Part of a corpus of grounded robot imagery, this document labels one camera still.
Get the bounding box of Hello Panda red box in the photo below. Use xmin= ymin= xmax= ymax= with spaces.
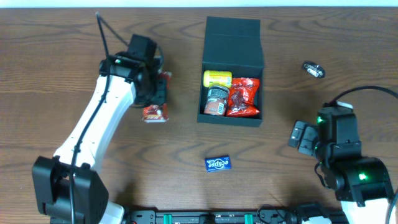
xmin=142 ymin=71 xmax=172 ymax=123

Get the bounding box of yellow Mentos bottle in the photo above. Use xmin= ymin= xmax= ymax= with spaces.
xmin=203 ymin=70 xmax=233 ymax=88

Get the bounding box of Pringles small can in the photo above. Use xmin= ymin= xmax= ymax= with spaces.
xmin=204 ymin=84 xmax=229 ymax=116

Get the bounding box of red Hacks candy bag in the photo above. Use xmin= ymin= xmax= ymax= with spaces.
xmin=226 ymin=78 xmax=260 ymax=117

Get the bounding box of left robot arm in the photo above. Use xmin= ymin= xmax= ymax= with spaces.
xmin=32 ymin=52 xmax=167 ymax=223

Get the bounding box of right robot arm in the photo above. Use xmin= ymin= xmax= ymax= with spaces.
xmin=288 ymin=103 xmax=395 ymax=223

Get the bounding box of blue Eclipse mint tin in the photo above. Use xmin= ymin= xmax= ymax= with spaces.
xmin=205 ymin=156 xmax=232 ymax=172

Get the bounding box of dark green open box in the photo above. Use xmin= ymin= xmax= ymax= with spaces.
xmin=197 ymin=16 xmax=264 ymax=127

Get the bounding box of black mounting rail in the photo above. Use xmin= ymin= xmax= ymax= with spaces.
xmin=122 ymin=203 xmax=349 ymax=224

